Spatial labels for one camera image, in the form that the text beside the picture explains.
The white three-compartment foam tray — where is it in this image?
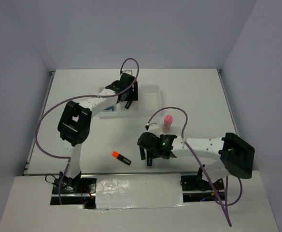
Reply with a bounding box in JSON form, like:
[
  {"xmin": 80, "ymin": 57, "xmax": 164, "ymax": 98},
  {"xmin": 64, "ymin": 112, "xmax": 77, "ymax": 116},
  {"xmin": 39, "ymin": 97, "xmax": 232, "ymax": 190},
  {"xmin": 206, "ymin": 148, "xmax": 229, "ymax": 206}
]
[{"xmin": 97, "ymin": 85, "xmax": 162, "ymax": 119}]

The orange highlighter marker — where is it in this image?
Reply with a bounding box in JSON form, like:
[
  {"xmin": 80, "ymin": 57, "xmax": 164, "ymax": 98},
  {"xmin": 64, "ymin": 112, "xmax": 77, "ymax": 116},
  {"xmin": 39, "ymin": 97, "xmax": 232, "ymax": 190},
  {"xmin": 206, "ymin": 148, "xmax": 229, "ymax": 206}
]
[{"xmin": 112, "ymin": 151, "xmax": 131, "ymax": 166}]

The pink highlighter marker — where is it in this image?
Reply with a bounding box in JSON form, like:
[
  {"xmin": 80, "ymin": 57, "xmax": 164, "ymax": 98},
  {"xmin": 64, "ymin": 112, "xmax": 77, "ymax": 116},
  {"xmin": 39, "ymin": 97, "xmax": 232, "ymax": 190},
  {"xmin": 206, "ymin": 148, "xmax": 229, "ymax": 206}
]
[{"xmin": 125, "ymin": 101, "xmax": 133, "ymax": 109}]

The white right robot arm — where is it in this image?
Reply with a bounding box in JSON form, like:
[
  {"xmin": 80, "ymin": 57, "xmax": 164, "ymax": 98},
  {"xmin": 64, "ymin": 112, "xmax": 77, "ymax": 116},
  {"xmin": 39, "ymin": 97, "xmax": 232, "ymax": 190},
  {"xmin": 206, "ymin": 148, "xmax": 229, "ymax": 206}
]
[{"xmin": 137, "ymin": 132, "xmax": 255, "ymax": 191}]

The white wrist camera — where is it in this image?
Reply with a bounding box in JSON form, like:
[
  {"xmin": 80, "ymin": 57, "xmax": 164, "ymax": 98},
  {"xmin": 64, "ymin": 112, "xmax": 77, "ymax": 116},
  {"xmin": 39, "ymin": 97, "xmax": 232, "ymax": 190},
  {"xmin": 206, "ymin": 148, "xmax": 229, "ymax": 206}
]
[
  {"xmin": 122, "ymin": 69, "xmax": 133, "ymax": 75},
  {"xmin": 145, "ymin": 123, "xmax": 160, "ymax": 131}
]

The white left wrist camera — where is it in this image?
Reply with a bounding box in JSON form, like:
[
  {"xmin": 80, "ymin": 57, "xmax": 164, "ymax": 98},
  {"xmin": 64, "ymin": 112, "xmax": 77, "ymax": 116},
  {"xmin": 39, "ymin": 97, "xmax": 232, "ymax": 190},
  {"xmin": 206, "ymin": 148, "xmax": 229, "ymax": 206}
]
[{"xmin": 122, "ymin": 69, "xmax": 133, "ymax": 75}]

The silver foil-covered base plate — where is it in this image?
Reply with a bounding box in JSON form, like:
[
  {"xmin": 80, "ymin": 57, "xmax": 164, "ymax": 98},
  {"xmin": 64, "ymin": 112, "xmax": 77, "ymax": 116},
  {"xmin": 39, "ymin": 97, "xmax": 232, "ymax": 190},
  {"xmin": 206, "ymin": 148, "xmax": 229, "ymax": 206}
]
[{"xmin": 50, "ymin": 172, "xmax": 228, "ymax": 210}]

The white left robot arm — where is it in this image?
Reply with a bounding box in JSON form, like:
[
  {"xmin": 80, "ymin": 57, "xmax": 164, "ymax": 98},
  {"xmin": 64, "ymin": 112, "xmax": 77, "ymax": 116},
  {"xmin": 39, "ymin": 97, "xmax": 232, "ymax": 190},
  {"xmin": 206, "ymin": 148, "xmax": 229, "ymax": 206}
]
[{"xmin": 57, "ymin": 72, "xmax": 138, "ymax": 193}]

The pink-lidded toothpick jar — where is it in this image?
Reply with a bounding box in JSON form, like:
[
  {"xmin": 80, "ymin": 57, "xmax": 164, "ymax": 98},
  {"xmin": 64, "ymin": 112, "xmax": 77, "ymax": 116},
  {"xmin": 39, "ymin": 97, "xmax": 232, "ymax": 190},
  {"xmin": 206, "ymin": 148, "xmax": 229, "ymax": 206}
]
[{"xmin": 162, "ymin": 115, "xmax": 173, "ymax": 133}]

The blue paint jar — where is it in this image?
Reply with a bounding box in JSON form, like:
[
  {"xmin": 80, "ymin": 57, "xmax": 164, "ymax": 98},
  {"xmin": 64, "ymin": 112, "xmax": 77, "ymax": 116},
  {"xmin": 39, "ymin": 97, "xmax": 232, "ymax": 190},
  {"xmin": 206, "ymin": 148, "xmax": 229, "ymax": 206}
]
[{"xmin": 104, "ymin": 106, "xmax": 115, "ymax": 112}]

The blue highlighter marker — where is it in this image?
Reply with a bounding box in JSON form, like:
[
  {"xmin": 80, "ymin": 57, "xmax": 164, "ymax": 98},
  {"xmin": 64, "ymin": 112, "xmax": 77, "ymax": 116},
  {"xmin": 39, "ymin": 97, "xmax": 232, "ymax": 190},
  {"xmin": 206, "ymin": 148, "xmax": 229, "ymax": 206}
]
[{"xmin": 147, "ymin": 157, "xmax": 153, "ymax": 167}]

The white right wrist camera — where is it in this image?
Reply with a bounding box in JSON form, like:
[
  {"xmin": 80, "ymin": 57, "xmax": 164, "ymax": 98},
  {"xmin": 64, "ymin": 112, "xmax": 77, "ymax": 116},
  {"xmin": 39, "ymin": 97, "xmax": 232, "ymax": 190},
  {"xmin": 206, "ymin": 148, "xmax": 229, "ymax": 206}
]
[{"xmin": 145, "ymin": 123, "xmax": 160, "ymax": 131}]

